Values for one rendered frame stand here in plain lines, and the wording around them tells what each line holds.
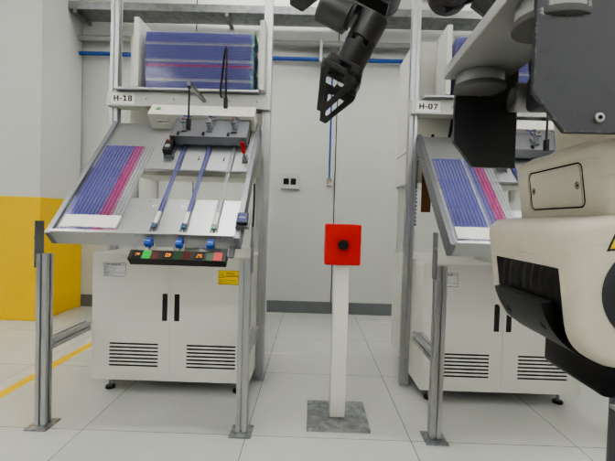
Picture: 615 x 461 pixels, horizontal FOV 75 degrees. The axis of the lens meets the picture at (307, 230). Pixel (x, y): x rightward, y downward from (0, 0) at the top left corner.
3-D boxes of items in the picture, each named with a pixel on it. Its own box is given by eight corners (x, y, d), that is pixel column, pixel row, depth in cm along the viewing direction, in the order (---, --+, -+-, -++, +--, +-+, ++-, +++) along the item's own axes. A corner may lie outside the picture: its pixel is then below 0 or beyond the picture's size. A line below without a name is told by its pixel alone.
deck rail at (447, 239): (451, 255, 145) (456, 244, 141) (446, 255, 145) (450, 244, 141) (418, 144, 195) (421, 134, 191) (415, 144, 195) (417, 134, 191)
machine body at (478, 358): (579, 409, 174) (586, 268, 172) (418, 403, 175) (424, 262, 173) (506, 358, 239) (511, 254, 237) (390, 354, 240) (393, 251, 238)
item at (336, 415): (370, 434, 149) (377, 225, 147) (306, 431, 149) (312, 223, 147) (362, 403, 173) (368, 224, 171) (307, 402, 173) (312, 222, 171)
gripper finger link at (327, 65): (302, 99, 69) (328, 48, 68) (306, 108, 76) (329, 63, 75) (337, 117, 69) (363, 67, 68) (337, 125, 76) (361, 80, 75)
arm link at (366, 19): (392, 12, 71) (388, 26, 76) (358, -6, 71) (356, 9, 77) (372, 48, 71) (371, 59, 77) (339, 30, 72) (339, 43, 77)
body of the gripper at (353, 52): (326, 60, 70) (346, 21, 69) (328, 78, 80) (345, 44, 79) (358, 77, 70) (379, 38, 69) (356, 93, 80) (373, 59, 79)
